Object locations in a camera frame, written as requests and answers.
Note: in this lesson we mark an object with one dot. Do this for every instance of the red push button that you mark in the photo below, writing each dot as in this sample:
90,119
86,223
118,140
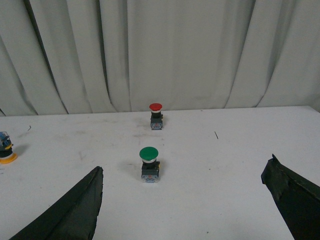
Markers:
156,119

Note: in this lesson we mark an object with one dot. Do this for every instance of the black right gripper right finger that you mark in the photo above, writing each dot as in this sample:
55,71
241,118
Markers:
296,198

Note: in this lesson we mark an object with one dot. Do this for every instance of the green push button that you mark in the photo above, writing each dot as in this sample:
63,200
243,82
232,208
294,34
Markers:
150,166

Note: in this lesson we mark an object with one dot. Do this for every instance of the yellow push button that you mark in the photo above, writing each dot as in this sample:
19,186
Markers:
6,152

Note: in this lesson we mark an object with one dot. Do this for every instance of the grey curtain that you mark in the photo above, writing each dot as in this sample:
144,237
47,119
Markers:
103,56

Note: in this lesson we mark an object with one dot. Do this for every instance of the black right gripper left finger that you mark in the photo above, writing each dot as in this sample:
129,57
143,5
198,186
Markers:
73,217

